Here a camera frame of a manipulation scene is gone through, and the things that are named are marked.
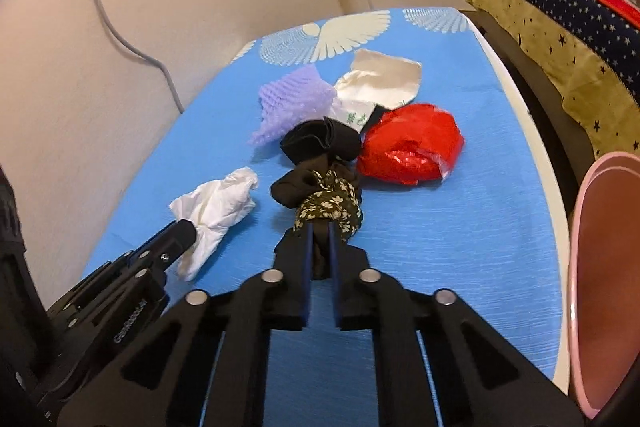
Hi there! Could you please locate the white table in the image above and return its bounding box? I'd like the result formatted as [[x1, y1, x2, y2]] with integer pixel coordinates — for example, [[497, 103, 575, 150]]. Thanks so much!
[[465, 9, 581, 397]]

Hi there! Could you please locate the black cloth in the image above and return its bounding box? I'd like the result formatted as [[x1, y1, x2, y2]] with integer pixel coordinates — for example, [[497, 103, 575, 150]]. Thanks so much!
[[280, 117, 361, 165]]

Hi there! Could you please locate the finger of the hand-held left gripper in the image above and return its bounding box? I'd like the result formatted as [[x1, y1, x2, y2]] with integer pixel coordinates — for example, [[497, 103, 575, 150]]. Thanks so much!
[[127, 220, 198, 279]]

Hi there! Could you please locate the pink plastic bin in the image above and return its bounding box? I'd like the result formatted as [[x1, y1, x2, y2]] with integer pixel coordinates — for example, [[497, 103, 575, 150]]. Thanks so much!
[[567, 151, 640, 420]]

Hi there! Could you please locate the white tissue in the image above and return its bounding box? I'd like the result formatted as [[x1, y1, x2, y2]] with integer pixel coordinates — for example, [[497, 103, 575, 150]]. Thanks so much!
[[169, 167, 260, 282]]

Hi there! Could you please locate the white paper bag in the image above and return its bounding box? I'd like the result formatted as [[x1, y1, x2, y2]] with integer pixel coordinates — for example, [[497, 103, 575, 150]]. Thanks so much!
[[332, 49, 423, 132]]

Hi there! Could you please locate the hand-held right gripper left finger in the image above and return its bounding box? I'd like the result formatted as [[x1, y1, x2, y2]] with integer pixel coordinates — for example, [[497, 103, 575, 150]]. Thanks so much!
[[56, 225, 314, 427]]

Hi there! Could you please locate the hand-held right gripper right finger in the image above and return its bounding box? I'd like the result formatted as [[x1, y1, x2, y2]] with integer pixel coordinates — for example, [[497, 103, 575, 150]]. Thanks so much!
[[329, 223, 585, 427]]

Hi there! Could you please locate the blue bird-print mat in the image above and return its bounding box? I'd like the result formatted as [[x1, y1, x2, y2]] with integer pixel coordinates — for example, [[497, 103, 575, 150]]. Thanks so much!
[[75, 7, 563, 427]]

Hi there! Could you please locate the dark floral cloth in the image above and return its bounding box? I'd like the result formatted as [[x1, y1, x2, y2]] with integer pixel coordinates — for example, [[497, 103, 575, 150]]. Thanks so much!
[[270, 159, 365, 280]]

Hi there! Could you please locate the purple foam net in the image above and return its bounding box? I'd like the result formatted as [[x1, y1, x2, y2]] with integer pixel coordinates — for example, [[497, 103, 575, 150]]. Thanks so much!
[[248, 66, 338, 148]]

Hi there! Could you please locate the red plastic bag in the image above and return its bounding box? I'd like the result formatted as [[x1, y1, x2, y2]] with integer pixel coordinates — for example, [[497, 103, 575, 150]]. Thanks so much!
[[356, 103, 465, 185]]

